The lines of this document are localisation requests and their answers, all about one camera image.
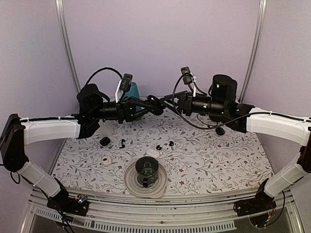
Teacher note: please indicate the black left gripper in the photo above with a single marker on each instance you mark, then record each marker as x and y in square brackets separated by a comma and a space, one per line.
[126, 109]

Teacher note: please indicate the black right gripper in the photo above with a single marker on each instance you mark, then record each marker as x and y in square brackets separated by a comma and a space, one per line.
[185, 102]

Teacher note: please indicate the black oval charging case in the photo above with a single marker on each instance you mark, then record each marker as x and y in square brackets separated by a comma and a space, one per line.
[157, 108]

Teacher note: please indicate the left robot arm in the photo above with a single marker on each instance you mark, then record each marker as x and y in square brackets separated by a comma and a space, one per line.
[94, 106]

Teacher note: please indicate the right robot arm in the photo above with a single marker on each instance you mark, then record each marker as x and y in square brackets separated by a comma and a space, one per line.
[221, 107]

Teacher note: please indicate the white open charging case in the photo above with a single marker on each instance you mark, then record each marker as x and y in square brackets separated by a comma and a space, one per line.
[153, 153]

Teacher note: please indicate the small black earbud case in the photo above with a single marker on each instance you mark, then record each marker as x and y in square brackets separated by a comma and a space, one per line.
[105, 141]

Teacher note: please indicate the black case near brown cup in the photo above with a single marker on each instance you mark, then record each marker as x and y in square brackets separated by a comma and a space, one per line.
[219, 131]

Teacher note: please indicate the small white earbud case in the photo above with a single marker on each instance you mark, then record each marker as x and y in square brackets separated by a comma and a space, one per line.
[106, 161]

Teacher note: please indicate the teal cup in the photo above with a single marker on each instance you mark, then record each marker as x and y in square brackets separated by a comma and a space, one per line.
[133, 92]

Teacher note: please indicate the clear plastic cup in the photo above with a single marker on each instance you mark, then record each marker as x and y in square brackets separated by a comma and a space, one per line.
[105, 129]

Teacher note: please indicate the floral table cloth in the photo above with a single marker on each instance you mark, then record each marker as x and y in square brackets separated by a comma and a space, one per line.
[199, 162]

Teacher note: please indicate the dark glass mug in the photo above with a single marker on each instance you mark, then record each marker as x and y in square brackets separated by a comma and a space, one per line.
[147, 171]

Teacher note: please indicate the beige round plate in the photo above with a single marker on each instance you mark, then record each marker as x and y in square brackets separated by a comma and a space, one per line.
[156, 191]

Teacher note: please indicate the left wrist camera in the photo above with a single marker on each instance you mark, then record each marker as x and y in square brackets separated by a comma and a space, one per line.
[123, 87]

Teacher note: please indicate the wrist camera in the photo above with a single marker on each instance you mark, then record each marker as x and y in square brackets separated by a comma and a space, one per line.
[123, 87]
[189, 80]

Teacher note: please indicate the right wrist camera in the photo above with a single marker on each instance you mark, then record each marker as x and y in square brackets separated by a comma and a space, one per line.
[189, 80]

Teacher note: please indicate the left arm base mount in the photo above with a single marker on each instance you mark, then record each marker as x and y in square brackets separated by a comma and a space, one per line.
[69, 205]

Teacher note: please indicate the right aluminium frame post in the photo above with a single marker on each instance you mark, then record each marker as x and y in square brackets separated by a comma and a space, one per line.
[254, 50]

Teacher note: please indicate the aluminium frame post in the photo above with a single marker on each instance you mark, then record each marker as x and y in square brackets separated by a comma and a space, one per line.
[254, 50]
[66, 42]

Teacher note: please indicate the left aluminium frame post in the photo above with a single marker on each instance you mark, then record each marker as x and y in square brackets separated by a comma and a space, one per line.
[66, 42]

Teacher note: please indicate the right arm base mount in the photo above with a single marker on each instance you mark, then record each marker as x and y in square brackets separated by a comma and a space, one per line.
[252, 206]

